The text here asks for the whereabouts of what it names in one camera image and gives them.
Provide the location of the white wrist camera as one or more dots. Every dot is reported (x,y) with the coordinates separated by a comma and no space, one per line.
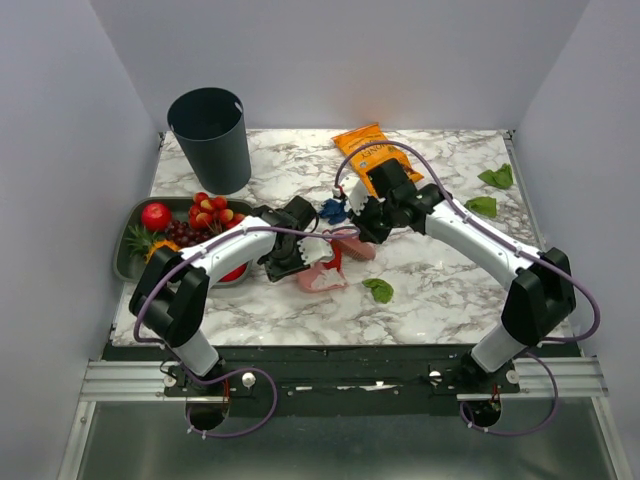
(357,195)
(313,250)

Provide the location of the red apple front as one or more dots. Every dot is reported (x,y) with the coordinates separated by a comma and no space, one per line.
(234,274)

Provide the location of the pink dustpan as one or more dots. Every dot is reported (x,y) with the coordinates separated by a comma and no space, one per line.
(303,278)

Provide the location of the white paper scrap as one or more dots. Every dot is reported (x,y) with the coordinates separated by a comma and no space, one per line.
(325,280)

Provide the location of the red cherry bunch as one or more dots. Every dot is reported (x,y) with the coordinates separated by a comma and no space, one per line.
(215,214)

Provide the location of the grey fruit tray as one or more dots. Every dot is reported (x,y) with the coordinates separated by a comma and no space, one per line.
(135,239)

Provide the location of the blue paper scrap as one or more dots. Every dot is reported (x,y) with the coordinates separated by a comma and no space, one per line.
(333,211)

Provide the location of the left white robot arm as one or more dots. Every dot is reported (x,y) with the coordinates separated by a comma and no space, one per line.
(170,296)

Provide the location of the dark grey waste bin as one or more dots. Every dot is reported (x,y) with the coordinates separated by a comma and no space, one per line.
(208,124)

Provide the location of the dark grape bunch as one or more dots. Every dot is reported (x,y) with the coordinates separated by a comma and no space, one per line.
(184,235)

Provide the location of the red apple back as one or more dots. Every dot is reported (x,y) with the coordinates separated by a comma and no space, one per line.
(156,217)

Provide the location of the red apple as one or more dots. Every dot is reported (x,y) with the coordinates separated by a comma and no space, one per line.
(234,274)
(156,217)

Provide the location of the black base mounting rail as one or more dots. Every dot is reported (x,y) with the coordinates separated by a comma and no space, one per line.
(329,381)

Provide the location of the pink hand brush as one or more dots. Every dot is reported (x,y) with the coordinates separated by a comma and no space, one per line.
(356,249)

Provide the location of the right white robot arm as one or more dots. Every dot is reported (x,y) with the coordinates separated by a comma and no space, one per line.
(539,294)

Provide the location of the orange chips bag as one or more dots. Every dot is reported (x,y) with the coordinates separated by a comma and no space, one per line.
(367,148)

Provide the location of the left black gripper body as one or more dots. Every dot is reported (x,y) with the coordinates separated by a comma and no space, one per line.
(282,264)

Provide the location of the red paper scrap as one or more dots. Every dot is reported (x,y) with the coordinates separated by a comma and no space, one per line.
(336,262)

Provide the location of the green paper scrap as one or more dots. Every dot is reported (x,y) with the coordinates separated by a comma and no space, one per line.
(381,290)
(483,205)
(502,178)

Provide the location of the aluminium frame rail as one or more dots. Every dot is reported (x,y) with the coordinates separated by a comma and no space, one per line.
(144,382)

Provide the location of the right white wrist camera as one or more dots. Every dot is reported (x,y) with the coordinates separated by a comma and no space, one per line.
(357,195)

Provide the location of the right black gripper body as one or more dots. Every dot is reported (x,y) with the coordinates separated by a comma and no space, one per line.
(375,219)

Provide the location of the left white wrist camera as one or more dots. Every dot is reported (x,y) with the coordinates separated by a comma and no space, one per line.
(313,250)

